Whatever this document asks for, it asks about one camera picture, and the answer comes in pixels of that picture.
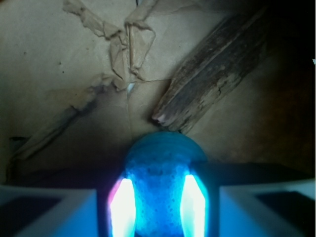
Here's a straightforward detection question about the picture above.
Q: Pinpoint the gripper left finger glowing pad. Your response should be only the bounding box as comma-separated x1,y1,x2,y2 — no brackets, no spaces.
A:
0,178,136,237

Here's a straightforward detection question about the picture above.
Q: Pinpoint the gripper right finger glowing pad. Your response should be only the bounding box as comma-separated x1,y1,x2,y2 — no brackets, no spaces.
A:
180,174,316,237

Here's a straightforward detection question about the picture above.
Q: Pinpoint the blue textured ball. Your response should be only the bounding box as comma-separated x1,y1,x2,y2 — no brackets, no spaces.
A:
125,131,207,237

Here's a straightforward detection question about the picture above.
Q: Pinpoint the brown paper bag bin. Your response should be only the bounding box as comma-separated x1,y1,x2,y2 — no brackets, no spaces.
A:
0,0,316,182

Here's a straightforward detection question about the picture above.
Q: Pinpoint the dark wooden bark piece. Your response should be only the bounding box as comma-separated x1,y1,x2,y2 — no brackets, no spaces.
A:
152,7,270,133

